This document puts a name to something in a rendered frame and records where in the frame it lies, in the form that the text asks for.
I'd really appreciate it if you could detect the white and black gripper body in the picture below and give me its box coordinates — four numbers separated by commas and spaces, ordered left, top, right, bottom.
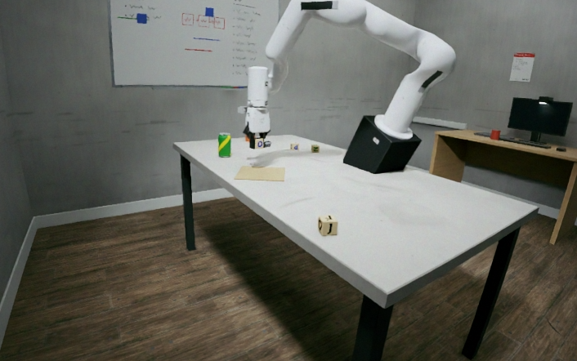
245, 107, 270, 133

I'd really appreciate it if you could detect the tan square mat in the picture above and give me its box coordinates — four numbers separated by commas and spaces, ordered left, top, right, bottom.
234, 166, 285, 181

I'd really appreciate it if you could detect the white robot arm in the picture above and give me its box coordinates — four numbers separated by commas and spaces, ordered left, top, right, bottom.
238, 0, 456, 140

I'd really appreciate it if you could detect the green drink can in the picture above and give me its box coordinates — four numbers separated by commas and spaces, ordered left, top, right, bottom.
218, 133, 231, 158

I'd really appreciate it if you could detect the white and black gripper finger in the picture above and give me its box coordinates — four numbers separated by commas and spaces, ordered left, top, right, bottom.
259, 130, 271, 148
243, 124, 255, 149

